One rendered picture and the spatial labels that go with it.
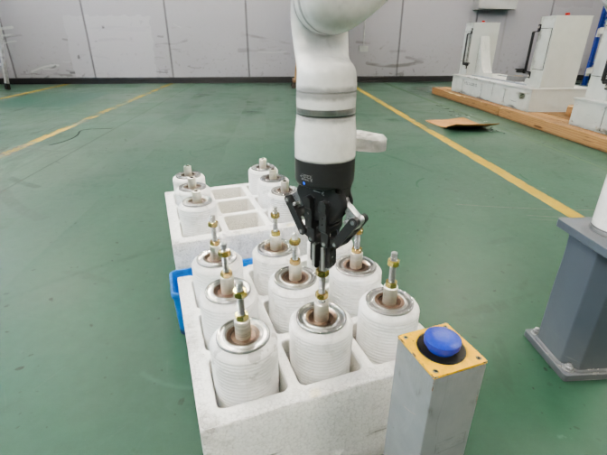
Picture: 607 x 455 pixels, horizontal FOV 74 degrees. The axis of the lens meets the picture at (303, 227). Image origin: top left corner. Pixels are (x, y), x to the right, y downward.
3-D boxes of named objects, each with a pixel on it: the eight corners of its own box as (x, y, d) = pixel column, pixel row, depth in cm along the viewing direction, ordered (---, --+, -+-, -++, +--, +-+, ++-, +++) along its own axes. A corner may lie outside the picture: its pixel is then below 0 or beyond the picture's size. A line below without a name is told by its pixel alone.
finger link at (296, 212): (300, 189, 57) (321, 225, 56) (294, 195, 58) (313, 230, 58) (286, 194, 55) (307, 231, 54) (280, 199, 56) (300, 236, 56)
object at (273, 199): (295, 239, 124) (295, 183, 116) (306, 254, 116) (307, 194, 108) (266, 244, 121) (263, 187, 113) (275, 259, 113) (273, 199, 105)
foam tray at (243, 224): (280, 225, 150) (279, 179, 143) (319, 277, 117) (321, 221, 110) (172, 241, 138) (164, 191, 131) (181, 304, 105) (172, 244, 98)
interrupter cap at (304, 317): (287, 328, 59) (287, 324, 58) (306, 300, 65) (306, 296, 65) (337, 341, 56) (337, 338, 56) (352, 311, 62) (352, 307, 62)
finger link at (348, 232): (351, 217, 48) (326, 239, 52) (360, 229, 48) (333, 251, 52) (365, 210, 50) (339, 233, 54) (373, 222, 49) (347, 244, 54)
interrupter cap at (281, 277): (282, 265, 75) (282, 262, 74) (321, 272, 73) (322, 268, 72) (266, 287, 68) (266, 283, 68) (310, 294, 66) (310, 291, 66)
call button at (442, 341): (443, 335, 48) (446, 321, 47) (466, 358, 44) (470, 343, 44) (415, 343, 47) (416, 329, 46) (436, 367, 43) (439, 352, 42)
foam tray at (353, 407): (342, 309, 104) (346, 246, 96) (437, 435, 70) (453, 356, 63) (187, 344, 92) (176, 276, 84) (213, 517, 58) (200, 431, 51)
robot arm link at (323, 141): (389, 151, 52) (394, 101, 49) (333, 169, 44) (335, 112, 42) (335, 140, 57) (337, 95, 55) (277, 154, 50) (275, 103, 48)
